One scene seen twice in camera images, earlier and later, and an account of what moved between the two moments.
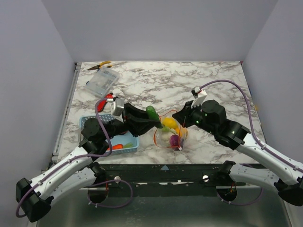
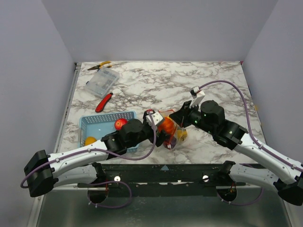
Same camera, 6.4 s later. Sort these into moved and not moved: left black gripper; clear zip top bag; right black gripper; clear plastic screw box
Moved: left black gripper
Not moved: clear zip top bag; clear plastic screw box; right black gripper
